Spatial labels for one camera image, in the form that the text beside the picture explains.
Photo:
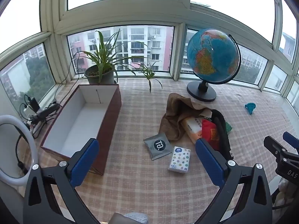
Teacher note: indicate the brown cardboard box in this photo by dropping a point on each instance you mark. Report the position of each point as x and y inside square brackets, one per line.
[77, 126]

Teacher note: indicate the pink plaid mat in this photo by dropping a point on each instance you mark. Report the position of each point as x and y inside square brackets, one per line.
[140, 112]

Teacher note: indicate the potted spider plant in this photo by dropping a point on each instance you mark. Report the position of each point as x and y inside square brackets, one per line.
[100, 74]

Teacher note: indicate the white charger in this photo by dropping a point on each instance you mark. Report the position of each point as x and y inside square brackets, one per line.
[26, 112]

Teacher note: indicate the grey foil packet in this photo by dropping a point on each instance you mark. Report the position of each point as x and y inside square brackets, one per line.
[157, 145]

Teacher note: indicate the white dotted tissue pack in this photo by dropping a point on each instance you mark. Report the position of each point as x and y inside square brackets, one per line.
[179, 159]

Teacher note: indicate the blue silicone funnel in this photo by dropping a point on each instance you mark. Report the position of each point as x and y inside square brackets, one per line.
[250, 108]

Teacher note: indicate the grey knit cloth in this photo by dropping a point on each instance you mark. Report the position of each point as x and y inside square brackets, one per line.
[137, 218]

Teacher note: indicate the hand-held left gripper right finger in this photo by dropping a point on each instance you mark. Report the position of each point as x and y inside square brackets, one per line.
[210, 163]

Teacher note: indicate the green scouring sponge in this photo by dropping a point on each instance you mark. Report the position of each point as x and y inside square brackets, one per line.
[228, 127]

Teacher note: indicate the red fabric bag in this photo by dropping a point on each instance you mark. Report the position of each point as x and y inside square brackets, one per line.
[209, 130]

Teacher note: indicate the person's right hand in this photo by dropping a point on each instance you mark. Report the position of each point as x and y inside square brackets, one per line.
[286, 191]

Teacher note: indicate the white power strip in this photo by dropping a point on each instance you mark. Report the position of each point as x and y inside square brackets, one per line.
[38, 127]

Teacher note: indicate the black charger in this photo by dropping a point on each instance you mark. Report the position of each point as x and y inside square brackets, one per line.
[34, 103]

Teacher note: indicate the brown burlap cloth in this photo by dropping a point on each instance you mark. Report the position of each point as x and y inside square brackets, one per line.
[177, 112]

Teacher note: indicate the blue desk globe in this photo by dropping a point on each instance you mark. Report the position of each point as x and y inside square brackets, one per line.
[210, 56]

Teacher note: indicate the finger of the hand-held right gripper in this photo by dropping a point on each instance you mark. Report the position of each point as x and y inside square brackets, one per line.
[274, 147]
[290, 138]

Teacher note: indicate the black knit glove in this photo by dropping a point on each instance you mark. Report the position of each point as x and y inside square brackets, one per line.
[222, 130]

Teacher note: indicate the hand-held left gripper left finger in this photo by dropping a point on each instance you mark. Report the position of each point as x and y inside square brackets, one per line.
[84, 161]

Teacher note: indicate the orange tissue pack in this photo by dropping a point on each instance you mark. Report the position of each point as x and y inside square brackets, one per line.
[192, 127]

